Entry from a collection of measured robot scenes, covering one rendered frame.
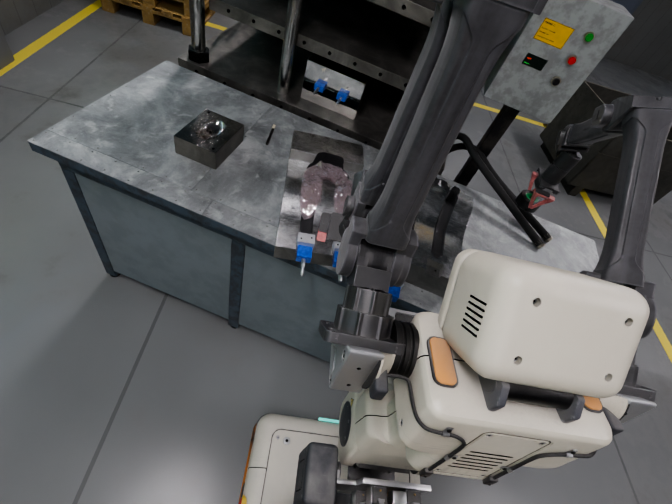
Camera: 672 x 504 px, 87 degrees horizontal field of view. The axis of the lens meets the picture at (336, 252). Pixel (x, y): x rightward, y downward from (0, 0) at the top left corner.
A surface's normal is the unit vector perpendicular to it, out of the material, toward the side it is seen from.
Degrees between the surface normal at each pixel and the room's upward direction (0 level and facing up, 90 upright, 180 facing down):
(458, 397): 8
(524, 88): 90
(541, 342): 48
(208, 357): 0
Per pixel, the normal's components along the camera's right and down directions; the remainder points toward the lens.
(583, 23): -0.30, 0.70
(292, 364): 0.25, -0.60
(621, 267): -0.30, -0.07
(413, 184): -0.03, 0.66
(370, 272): 0.15, -0.01
